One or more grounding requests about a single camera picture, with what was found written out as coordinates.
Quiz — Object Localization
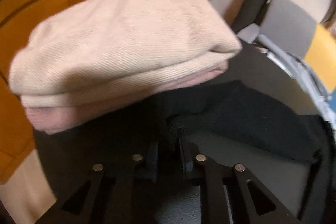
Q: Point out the black rolled mat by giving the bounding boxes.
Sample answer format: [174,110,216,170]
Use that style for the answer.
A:
[231,0,268,34]

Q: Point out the light blue hoodie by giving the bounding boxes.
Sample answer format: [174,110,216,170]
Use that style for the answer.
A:
[256,35,335,123]

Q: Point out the black knit sweater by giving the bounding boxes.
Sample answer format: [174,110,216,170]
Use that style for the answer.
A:
[34,81,335,223]

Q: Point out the folded beige pink clothes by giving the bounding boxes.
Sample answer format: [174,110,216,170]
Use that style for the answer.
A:
[9,0,242,134]

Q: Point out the tricolour office chair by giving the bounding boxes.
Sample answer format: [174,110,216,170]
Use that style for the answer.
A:
[238,0,335,96]

